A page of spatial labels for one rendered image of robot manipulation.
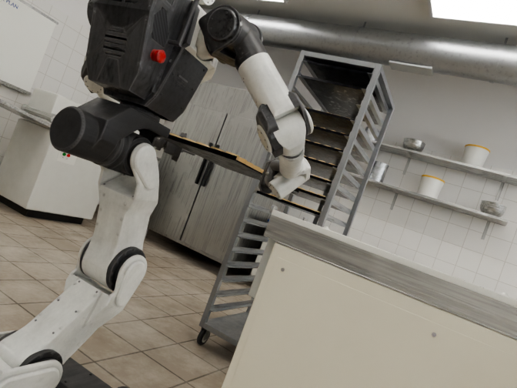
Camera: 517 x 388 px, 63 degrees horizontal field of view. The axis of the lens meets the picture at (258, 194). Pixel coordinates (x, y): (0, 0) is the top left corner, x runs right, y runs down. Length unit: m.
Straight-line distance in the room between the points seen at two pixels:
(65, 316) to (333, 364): 0.76
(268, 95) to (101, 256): 0.66
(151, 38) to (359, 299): 0.76
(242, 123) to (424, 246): 2.38
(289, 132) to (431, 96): 4.25
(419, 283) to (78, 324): 0.91
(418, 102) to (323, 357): 4.53
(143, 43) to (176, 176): 4.03
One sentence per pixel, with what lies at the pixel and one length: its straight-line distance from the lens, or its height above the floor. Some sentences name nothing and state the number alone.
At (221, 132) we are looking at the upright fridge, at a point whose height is 1.50.
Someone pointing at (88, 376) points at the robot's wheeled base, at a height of 0.19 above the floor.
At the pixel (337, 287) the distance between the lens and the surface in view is 0.87.
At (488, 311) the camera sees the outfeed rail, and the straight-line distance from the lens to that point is 0.88.
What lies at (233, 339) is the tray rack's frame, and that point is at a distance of 2.46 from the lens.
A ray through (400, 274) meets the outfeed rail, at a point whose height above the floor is 0.87.
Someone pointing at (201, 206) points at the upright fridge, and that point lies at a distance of 4.79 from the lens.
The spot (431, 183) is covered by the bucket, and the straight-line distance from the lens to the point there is 4.68.
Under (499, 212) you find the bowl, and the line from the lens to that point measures 4.66.
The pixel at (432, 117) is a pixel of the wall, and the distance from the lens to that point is 5.16.
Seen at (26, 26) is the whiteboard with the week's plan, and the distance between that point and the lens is 5.23.
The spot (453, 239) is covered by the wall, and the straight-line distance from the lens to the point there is 4.86.
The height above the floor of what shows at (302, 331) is 0.69.
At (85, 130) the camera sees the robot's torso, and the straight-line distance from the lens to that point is 1.08.
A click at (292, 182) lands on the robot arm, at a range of 1.29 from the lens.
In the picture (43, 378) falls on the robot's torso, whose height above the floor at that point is 0.30.
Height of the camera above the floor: 0.90
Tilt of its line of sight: 1 degrees up
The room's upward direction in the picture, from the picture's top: 20 degrees clockwise
